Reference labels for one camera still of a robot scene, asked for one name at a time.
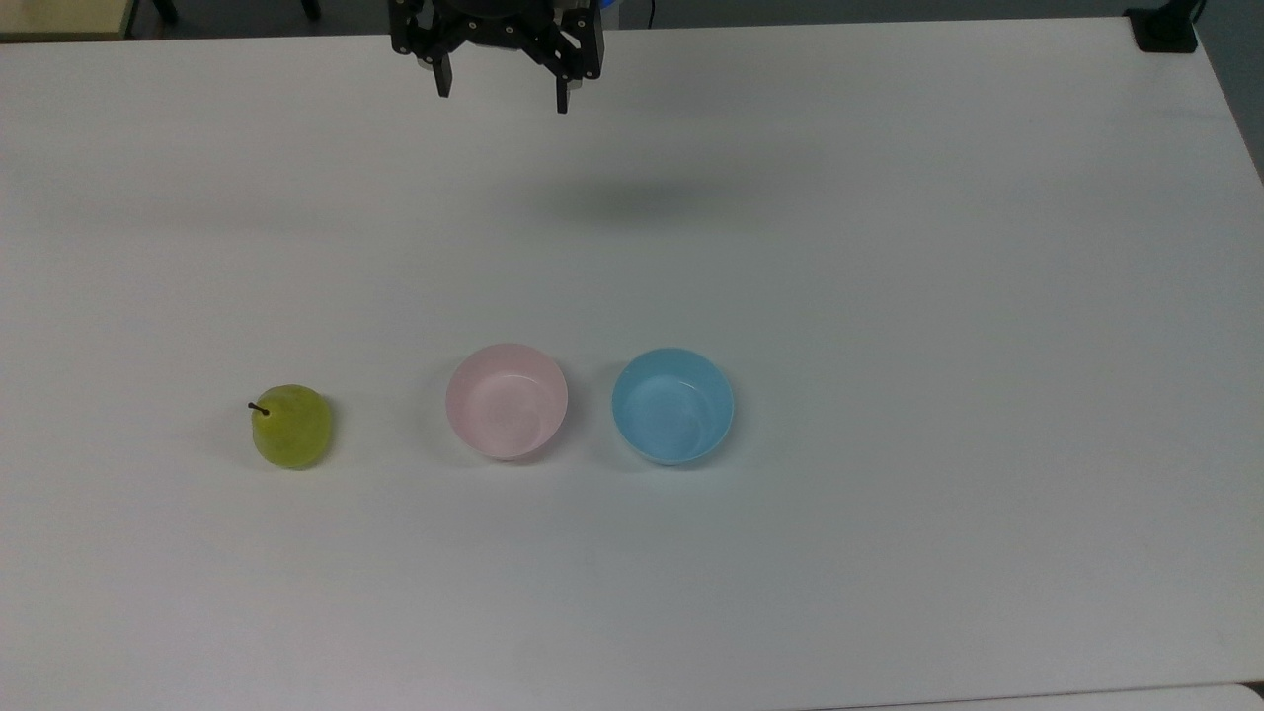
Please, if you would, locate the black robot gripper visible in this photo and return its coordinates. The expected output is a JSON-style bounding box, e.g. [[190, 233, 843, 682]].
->
[[389, 0, 606, 116]]

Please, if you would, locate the green pear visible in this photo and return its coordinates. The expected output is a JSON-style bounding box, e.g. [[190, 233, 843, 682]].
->
[[247, 384, 334, 470]]

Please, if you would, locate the pink plastic bowl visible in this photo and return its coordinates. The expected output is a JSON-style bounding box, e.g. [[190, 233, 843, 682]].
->
[[445, 343, 570, 462]]

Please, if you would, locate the blue plastic bowl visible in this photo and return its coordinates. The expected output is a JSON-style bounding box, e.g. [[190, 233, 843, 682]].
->
[[611, 347, 736, 467]]

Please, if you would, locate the light wooden furniture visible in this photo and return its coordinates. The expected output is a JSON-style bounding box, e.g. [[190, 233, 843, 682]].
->
[[0, 0, 140, 41]]

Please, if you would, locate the black table clamp mount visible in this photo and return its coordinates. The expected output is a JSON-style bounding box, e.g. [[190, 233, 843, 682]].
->
[[1125, 0, 1202, 53]]

